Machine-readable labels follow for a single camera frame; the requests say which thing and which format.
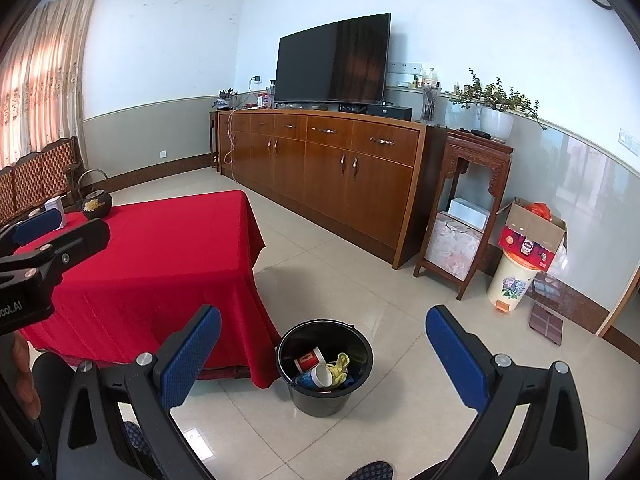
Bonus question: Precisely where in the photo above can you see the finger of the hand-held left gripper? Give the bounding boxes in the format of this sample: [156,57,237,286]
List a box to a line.
[0,207,64,261]
[0,217,111,286]

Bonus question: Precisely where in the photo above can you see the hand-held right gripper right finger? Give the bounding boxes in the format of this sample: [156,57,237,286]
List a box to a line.
[425,305,591,480]

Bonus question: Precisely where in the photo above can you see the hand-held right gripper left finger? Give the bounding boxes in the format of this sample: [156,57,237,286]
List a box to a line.
[56,304,222,480]

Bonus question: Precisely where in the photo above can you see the red white milk carton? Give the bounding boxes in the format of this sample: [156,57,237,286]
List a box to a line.
[294,345,328,373]

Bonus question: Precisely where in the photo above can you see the yellow cloth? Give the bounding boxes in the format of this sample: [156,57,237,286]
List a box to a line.
[326,352,353,386]

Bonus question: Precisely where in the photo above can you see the blue cup with white inside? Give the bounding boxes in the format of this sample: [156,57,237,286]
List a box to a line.
[311,362,333,390]

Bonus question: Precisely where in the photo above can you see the black plastic bucket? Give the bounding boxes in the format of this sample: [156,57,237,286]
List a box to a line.
[276,319,375,418]

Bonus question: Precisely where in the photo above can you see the white floral trash bin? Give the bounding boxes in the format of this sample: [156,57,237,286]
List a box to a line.
[487,250,543,316]

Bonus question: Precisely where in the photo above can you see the person's left hand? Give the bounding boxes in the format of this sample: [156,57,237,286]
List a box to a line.
[10,332,43,420]

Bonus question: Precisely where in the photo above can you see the wooden low table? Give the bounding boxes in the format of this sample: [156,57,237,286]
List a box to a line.
[197,366,251,382]

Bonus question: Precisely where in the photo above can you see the black iron teapot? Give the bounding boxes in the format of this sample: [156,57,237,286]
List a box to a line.
[75,170,113,221]

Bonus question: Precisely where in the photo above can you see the wooden bench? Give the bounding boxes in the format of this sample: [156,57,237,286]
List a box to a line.
[0,135,88,226]

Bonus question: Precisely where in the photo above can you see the red tablecloth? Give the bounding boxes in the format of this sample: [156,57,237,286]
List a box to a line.
[10,190,281,390]

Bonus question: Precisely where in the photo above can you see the brown bathroom scale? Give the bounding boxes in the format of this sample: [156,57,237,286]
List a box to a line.
[529,302,563,347]

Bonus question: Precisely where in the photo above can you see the dark patterned slipper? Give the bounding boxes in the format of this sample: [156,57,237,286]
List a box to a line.
[122,420,151,466]
[347,460,396,480]

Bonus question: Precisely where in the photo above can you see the pink floral gift bag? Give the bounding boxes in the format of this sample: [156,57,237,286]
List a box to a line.
[430,211,488,281]

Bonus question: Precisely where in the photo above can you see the beige embroidered curtain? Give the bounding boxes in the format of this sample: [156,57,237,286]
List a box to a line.
[0,0,101,171]

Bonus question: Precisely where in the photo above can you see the red printed cardboard box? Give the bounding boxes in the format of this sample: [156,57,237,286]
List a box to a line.
[498,197,569,271]

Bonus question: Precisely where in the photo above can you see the orange bag in cardboard box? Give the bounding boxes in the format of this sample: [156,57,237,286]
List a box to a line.
[522,201,552,222]

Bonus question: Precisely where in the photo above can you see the small dark wooden table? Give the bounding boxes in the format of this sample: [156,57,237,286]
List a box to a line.
[208,109,223,171]

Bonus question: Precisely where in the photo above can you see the carved wooden stand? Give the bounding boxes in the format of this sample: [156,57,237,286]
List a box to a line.
[413,127,515,302]

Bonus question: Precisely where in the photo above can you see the wooden television cabinet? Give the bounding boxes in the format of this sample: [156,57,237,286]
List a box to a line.
[217,107,448,271]

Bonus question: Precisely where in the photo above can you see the potted plant in white pot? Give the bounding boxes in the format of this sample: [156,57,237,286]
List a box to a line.
[450,66,548,143]

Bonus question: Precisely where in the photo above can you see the glass vase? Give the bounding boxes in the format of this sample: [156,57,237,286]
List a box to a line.
[420,84,442,123]

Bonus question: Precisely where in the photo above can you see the black set-top box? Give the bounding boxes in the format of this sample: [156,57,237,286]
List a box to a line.
[367,105,413,122]

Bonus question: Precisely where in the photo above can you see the cluster of small bottles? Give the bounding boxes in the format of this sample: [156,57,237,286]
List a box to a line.
[412,66,441,88]

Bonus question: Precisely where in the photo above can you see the black flat television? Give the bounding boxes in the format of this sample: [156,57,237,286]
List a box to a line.
[275,12,392,106]

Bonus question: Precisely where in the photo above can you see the wooden door frame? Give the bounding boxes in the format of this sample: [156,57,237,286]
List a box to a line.
[597,265,640,338]

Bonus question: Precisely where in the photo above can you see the white charging cable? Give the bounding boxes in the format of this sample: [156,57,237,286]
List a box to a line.
[222,77,258,167]

